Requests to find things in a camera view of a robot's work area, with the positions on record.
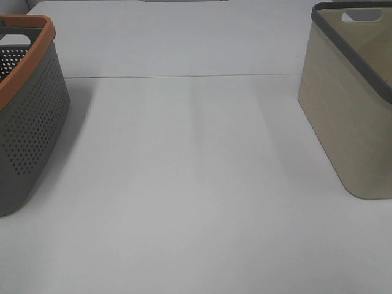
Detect beige basket grey rim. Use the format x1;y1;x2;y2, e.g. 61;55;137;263
298;1;391;200

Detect grey perforated basket orange rim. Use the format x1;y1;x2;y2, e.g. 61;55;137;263
1;14;70;216

